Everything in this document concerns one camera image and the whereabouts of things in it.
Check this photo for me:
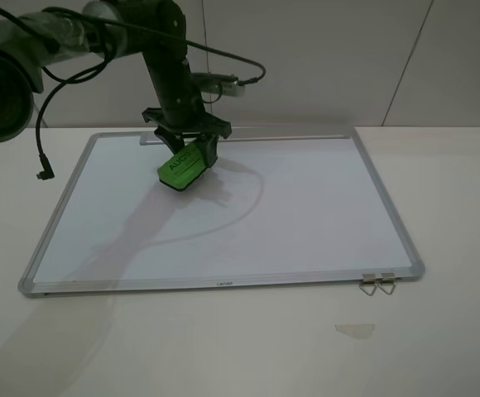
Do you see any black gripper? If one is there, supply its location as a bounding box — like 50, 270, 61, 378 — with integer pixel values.
142, 105, 232, 169

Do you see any green whiteboard eraser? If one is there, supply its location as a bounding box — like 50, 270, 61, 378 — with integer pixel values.
157, 143, 207, 191

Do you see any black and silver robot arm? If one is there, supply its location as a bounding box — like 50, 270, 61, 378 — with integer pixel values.
0, 1, 231, 166

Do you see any aluminium framed whiteboard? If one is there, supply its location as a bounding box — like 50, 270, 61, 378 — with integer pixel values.
18, 127, 425, 298

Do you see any grey marker tray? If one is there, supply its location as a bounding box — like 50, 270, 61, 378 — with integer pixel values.
139, 129, 351, 146

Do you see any left metal hanging clip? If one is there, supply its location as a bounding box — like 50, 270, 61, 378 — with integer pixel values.
359, 273, 378, 296

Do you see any metal hanging clip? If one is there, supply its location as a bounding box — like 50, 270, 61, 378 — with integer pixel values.
377, 272, 401, 296
359, 273, 378, 296

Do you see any right metal hanging clip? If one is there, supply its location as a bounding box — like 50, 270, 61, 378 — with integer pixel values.
377, 272, 401, 296

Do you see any clear tape piece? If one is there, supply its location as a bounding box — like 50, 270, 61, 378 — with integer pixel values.
334, 323, 376, 340

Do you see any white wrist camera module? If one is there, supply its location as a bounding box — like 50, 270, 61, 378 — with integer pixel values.
192, 73, 245, 98

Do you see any black usb cable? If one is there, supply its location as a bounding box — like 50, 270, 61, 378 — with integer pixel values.
0, 0, 266, 182

